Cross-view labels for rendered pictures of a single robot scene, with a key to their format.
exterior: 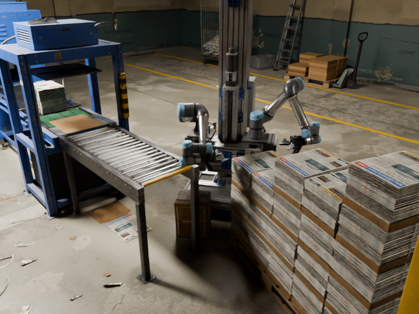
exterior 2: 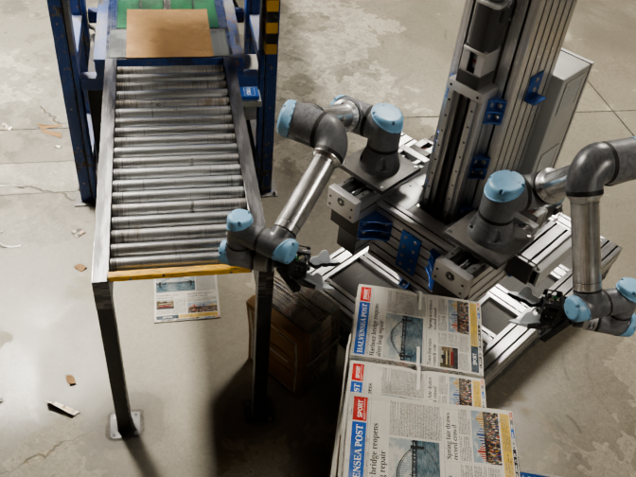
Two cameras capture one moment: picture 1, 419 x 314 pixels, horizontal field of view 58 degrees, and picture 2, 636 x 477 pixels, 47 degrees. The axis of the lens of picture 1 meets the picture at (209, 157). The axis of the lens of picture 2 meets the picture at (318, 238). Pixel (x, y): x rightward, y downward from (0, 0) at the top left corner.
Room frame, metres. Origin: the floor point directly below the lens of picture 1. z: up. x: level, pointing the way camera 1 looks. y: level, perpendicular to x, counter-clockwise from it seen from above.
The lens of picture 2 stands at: (1.23, -0.79, 2.42)
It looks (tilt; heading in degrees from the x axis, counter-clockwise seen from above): 42 degrees down; 28
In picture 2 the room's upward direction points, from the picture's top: 6 degrees clockwise
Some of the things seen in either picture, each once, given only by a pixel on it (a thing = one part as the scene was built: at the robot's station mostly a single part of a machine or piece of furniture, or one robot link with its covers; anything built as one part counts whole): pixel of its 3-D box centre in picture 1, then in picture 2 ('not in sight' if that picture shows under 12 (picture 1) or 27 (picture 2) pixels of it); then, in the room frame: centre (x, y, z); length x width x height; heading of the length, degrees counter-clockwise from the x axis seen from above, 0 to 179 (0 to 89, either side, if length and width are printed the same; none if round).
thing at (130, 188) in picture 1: (95, 164); (107, 163); (2.75, 0.92, 0.74); 1.34 x 0.05 x 0.12; 42
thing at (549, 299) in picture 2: (297, 141); (559, 309); (2.90, -0.73, 0.88); 0.12 x 0.08 x 0.09; 112
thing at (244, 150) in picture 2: (148, 148); (244, 157); (3.09, 0.54, 0.74); 1.34 x 0.05 x 0.12; 42
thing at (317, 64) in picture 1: (316, 68); not in sight; (8.87, -2.49, 0.28); 1.20 x 0.83 x 0.57; 42
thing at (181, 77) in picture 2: (93, 135); (171, 79); (3.31, 1.08, 0.77); 0.47 x 0.05 x 0.05; 132
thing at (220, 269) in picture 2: (168, 176); (180, 272); (2.42, 0.30, 0.81); 0.43 x 0.03 x 0.02; 132
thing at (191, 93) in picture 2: (100, 139); (172, 96); (3.21, 1.00, 0.77); 0.47 x 0.05 x 0.05; 132
